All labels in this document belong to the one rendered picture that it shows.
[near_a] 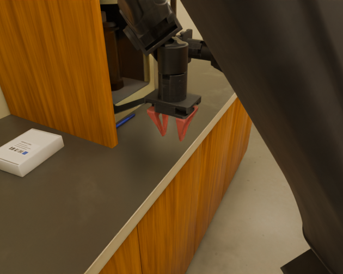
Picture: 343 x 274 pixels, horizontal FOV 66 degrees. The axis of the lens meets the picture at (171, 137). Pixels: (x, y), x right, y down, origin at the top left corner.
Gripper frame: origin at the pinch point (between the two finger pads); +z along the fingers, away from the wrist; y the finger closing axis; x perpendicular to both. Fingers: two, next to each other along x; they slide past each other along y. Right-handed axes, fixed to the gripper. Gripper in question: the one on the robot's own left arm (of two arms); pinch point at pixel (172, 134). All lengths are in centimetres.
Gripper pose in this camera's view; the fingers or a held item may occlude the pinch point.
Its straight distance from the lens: 58.3
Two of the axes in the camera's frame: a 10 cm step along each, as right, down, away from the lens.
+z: 0.0, 8.4, 5.4
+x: -4.7, 4.8, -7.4
